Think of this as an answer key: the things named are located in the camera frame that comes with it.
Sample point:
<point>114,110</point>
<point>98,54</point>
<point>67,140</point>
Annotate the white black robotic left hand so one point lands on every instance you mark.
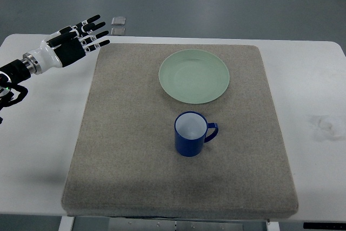
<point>66,46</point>

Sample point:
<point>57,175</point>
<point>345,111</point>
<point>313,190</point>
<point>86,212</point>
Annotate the blue enamel mug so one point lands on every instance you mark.
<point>192,131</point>

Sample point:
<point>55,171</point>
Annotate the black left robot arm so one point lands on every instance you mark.
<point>12,74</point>

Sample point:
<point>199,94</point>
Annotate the lower metal floor plate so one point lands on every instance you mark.
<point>117,31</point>

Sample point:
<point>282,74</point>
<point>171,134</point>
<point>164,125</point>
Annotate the metal floor plate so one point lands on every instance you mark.
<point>118,20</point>
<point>117,31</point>

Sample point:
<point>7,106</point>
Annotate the upper metal floor plate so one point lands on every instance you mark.
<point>118,20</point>

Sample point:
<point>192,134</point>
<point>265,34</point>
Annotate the light green plate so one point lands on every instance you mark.
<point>194,76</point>

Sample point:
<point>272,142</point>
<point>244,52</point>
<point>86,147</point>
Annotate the beige felt mat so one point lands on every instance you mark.
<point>142,153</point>

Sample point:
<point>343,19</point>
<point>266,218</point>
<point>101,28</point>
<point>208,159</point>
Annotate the white metal table frame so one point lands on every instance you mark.
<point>67,223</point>

